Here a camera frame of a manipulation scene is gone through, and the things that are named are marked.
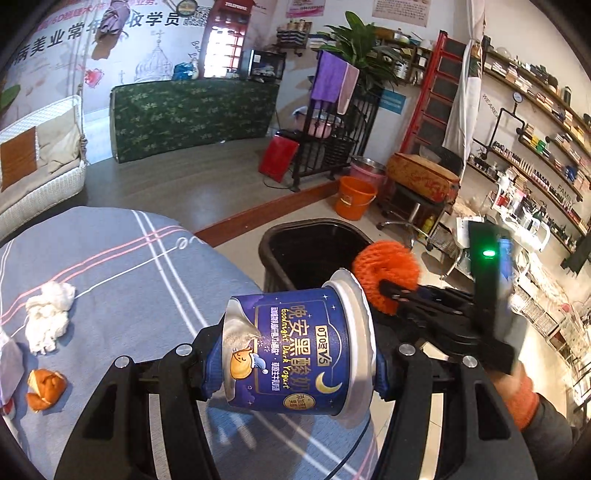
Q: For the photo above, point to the red telephone booth cabinet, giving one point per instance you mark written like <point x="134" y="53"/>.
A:
<point x="228" y="41"/>

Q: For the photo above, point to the green floral counter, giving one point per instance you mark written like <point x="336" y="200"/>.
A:
<point x="194" y="120"/>

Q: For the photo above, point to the red flat bag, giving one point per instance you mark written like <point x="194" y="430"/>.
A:
<point x="279" y="157"/>

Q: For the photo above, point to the red ladder shelf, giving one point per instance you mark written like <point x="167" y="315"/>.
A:
<point x="438" y="92"/>

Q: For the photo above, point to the white hanging cloth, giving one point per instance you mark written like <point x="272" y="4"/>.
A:
<point x="464" y="97"/>

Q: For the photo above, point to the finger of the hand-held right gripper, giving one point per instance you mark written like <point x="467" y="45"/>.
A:
<point x="434" y="296"/>
<point x="434" y="323"/>

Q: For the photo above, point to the large printed wall poster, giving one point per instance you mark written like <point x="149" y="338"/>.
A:
<point x="138" y="46"/>

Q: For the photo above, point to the crumpled white tissue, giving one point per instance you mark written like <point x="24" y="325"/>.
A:
<point x="48" y="314"/>

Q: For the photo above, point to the white wicker swing seat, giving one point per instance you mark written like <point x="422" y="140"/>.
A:
<point x="51" y="184"/>

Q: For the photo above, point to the orange peel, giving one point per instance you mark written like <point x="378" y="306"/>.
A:
<point x="44" y="387"/>

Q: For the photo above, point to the black pipe with gauge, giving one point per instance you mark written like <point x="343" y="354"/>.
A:
<point x="518" y="110"/>

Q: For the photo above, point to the metal basin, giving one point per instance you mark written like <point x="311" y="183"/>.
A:
<point x="368" y="162"/>

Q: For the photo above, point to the black display box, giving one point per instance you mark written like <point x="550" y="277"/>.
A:
<point x="263" y="64"/>

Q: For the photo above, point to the purple hanging umbrella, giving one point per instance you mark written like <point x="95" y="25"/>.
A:
<point x="113" y="18"/>

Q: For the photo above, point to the grey striped tablecloth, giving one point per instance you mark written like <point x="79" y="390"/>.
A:
<point x="138" y="286"/>

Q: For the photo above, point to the blue bag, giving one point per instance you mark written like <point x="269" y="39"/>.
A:
<point x="187" y="70"/>

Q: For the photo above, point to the purple towel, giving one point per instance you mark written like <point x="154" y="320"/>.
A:
<point x="328" y="76"/>

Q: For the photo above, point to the blue wall sign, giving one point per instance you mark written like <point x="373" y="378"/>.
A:
<point x="393" y="102"/>

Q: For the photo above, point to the person's right forearm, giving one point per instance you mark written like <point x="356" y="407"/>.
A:
<point x="526" y="401"/>

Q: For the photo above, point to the green potted plant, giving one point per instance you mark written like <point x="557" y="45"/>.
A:
<point x="364" y="46"/>

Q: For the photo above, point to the orange cushion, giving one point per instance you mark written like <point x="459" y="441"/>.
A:
<point x="18" y="159"/>

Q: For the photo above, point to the pink towel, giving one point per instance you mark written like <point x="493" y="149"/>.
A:
<point x="347" y="90"/>

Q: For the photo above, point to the orange foam fruit net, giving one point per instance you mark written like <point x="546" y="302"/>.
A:
<point x="388" y="263"/>

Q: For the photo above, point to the white mask scrap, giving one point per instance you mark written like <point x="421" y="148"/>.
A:
<point x="9" y="364"/>

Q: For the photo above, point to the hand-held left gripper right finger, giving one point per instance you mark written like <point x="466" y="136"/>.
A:
<point x="383" y="376"/>

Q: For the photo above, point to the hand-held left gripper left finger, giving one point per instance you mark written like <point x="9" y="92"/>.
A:
<point x="214" y="369"/>

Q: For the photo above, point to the white cushion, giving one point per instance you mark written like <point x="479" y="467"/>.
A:
<point x="55" y="136"/>

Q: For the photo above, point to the black metal fence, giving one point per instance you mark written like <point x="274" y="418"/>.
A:
<point x="323" y="152"/>

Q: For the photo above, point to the pink plastic basin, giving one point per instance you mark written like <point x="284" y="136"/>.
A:
<point x="369" y="177"/>

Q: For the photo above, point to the swivel stool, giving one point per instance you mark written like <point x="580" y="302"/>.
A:
<point x="411" y="212"/>

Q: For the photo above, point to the dark plastic trash bin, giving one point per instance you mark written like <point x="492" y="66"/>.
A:
<point x="304" y="258"/>

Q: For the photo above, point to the wooden wall shelves with products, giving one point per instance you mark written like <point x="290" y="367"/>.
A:
<point x="545" y="138"/>

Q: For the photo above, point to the orange patterned case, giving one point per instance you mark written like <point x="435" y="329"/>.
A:
<point x="422" y="177"/>

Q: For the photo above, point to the orange bucket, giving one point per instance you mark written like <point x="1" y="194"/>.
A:
<point x="355" y="198"/>

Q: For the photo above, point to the dark blue yogurt cup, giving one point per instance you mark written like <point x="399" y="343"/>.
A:
<point x="295" y="350"/>

